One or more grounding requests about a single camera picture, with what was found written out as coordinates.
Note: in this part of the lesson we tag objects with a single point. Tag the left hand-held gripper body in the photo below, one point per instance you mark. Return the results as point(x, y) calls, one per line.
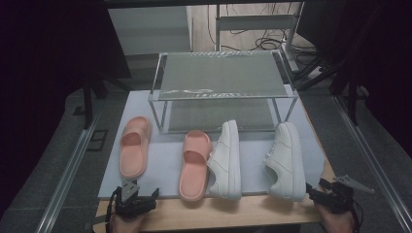
point(129, 204)

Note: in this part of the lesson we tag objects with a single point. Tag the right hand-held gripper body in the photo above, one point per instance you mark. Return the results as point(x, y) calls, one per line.
point(340, 194)

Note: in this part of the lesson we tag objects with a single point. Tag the pink slipper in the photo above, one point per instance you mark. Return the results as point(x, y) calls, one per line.
point(191, 187)
point(131, 161)

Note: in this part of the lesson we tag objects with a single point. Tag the white sneaker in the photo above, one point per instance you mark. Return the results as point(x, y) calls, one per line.
point(291, 161)
point(230, 161)

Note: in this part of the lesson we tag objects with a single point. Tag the metal shoe rack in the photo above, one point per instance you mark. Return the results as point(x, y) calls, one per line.
point(220, 74)

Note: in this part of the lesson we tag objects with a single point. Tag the person's left hand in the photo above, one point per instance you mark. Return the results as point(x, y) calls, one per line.
point(126, 225)

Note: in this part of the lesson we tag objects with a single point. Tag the person's right hand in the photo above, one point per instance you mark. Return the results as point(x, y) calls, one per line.
point(336, 223)

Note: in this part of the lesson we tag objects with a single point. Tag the pale grey mat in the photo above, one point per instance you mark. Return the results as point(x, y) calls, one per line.
point(162, 161)

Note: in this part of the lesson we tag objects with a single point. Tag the black floor socket plate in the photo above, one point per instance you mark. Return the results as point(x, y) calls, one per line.
point(97, 140)

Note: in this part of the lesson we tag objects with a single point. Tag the black tripod legs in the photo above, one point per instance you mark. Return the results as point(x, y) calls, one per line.
point(343, 77)

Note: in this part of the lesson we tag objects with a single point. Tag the black stand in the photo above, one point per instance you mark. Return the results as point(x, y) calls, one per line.
point(89, 97)

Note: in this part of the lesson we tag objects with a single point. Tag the white cabinet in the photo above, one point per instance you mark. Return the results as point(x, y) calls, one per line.
point(149, 30)

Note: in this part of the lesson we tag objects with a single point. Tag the aluminium rail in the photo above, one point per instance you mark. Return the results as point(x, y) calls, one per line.
point(68, 174)
point(372, 161)

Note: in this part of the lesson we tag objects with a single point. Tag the white metal stand frame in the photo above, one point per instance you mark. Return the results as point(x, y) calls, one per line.
point(256, 22)

